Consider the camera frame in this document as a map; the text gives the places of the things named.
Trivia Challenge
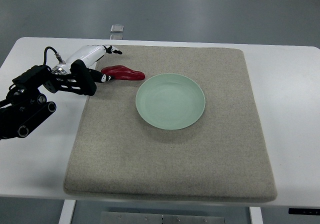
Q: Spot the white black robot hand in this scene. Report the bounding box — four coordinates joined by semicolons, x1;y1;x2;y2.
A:
52;45;122;87

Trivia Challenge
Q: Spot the red pepper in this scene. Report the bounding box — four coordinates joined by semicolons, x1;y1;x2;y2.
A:
101;65;146;81

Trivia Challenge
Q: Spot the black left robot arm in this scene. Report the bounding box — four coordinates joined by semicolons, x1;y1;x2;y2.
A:
0;45;104;140

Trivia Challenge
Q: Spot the lower floor socket plate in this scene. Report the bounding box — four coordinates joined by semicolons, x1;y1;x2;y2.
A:
109;34;123;40

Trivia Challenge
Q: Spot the light green plate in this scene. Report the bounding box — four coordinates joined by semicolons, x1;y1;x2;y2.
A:
135;73;206;130

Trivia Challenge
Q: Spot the white left table leg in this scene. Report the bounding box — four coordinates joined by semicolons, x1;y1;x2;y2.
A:
58;199;76;224

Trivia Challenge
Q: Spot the white table leg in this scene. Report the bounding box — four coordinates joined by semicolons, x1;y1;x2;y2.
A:
249;206;264;224
58;199;76;224

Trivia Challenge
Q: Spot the beige fabric mat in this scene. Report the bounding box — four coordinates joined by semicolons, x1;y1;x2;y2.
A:
63;45;277;203

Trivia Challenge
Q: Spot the white right table leg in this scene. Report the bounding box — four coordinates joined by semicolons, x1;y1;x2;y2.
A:
249;206;264;224

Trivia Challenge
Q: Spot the black table control panel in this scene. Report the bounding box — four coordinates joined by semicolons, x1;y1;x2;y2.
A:
288;208;320;216

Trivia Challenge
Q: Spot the metal table base plate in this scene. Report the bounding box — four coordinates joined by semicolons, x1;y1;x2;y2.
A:
99;211;226;224

